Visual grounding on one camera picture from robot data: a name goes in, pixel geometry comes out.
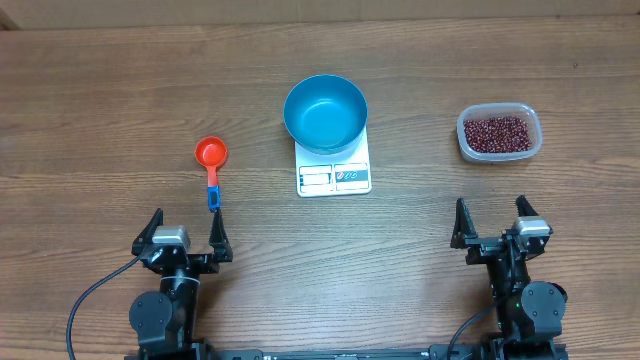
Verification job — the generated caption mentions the white digital kitchen scale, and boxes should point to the white digital kitchen scale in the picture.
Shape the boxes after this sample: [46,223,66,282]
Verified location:
[295,130,372,198]

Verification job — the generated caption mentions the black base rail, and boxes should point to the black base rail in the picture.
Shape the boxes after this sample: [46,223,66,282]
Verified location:
[154,344,569,360]

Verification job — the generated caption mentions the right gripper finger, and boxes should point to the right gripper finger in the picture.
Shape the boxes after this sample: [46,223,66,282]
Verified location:
[515,195,538,217]
[450,198,478,249]

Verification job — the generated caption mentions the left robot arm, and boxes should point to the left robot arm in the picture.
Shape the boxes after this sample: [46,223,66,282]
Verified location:
[129,209,233,359]

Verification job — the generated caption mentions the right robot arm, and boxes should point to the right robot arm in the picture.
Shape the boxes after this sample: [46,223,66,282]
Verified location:
[446,195,568,360]

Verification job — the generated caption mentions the red measuring scoop blue handle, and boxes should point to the red measuring scoop blue handle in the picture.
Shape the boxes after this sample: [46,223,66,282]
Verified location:
[194,136,228,212]

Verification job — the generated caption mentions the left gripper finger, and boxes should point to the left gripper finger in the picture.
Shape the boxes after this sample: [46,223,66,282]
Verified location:
[133,208,163,245]
[209,209,232,255]

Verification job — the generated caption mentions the clear plastic bean container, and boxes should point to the clear plastic bean container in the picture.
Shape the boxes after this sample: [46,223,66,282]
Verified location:
[456,102,543,163]

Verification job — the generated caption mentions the red beans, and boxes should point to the red beans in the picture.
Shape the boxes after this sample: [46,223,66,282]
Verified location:
[463,116,533,153]

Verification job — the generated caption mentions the blue metal bowl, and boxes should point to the blue metal bowl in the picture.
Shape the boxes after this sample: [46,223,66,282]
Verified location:
[282,74,369,155]

